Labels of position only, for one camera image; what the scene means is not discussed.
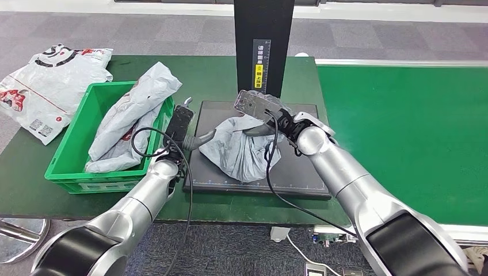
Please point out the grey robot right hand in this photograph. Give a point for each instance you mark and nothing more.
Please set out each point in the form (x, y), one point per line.
(255, 106)

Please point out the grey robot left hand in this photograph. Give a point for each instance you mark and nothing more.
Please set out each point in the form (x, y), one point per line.
(179, 122)

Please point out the grey parcel bag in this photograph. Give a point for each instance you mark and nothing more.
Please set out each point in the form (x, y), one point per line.
(122, 154)
(150, 91)
(236, 152)

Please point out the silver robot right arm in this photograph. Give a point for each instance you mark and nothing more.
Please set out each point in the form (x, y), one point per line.
(362, 190)

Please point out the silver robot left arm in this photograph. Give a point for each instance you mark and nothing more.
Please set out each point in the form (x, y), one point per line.
(126, 217)

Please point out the black inbound scanner machine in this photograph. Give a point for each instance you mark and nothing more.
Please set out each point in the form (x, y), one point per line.
(263, 38)

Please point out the grey floor socket box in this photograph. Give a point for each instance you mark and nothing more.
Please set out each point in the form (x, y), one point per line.
(352, 273)

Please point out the black and yellow ruler label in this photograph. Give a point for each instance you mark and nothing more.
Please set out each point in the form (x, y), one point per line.
(261, 61)

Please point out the small white round object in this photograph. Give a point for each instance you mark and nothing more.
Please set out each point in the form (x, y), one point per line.
(301, 55)

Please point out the green plastic crate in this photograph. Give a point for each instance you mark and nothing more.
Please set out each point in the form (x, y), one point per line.
(76, 148)

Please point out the white table foot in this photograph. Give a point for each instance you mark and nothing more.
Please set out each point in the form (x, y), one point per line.
(280, 234)

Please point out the large white printed mailer bag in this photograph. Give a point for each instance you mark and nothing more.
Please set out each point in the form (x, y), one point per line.
(49, 91)

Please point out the white floor power socket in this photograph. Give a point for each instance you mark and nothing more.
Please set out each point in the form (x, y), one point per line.
(315, 271)

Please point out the chrome round stool base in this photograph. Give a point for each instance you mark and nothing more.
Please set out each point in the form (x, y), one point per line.
(21, 240)

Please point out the beige crumpled bag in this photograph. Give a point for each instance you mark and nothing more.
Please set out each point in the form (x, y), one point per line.
(478, 257)

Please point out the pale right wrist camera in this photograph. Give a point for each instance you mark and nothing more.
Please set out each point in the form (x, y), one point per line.
(314, 122)

